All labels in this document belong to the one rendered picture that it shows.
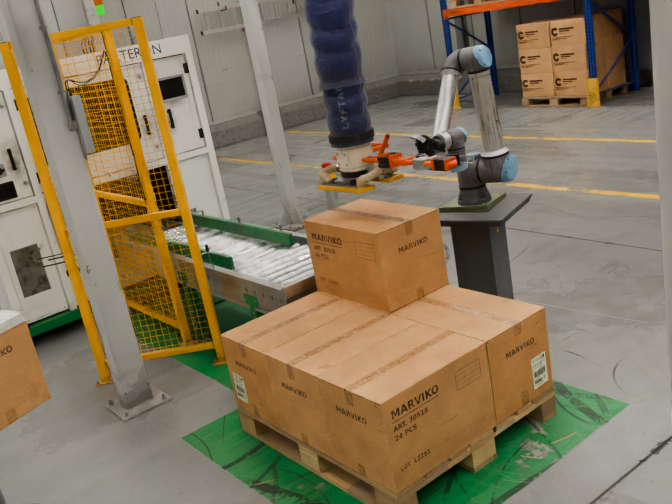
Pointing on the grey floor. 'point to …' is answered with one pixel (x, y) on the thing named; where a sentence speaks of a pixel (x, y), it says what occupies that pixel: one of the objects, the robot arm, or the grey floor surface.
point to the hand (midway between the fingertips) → (413, 152)
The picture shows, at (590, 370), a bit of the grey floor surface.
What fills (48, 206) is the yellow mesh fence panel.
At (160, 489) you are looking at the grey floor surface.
